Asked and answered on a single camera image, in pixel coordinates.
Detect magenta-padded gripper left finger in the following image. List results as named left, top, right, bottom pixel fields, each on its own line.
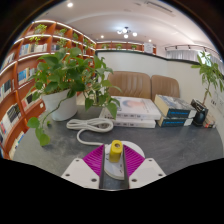
left=60, top=143, right=106, bottom=190

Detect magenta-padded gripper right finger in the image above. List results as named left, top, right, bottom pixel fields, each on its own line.
left=122, top=143, right=167, bottom=190

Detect yellow charger block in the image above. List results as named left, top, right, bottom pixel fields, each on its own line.
left=109, top=139, right=124, bottom=164

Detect round white power strip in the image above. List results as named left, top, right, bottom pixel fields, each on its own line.
left=103, top=140, right=146, bottom=181

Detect large white book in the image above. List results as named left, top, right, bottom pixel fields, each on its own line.
left=99, top=108, right=157, bottom=129
left=107, top=95, right=163, bottom=121

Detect small tree in black pot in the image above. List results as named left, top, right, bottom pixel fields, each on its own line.
left=190, top=49, right=224, bottom=127

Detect red and black book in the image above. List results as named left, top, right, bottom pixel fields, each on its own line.
left=203, top=121, right=218, bottom=130

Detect beige book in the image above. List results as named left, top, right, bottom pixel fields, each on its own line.
left=204, top=111, right=218, bottom=124

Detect tan leather chair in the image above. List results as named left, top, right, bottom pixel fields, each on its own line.
left=107, top=70, right=153, bottom=100
left=150, top=74, right=181, bottom=101

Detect long orange-brown bookshelf unit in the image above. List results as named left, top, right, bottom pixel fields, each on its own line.
left=0, top=19, right=98, bottom=160

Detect pothos plant in white pot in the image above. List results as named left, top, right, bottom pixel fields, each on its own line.
left=26, top=46, right=122, bottom=148

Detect white partition with black rim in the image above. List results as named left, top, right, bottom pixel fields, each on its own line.
left=95, top=49, right=224, bottom=148

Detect white curtains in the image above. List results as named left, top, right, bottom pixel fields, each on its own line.
left=165, top=49, right=224, bottom=66

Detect white sign board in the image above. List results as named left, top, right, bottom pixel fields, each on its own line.
left=143, top=42, right=154, bottom=54

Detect short orange-brown shelf unit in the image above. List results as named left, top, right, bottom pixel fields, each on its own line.
left=95, top=40, right=158, bottom=54

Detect ceiling chandelier with round bulbs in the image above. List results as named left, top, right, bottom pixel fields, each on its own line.
left=116, top=26, right=139, bottom=39

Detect ceiling air vent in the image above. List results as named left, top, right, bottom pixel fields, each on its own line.
left=144, top=0, right=176, bottom=14

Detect white power strip cable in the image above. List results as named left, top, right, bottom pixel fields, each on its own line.
left=65, top=117, right=115, bottom=147

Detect black track light rail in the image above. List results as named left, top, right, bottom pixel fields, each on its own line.
left=164, top=43, right=216, bottom=52

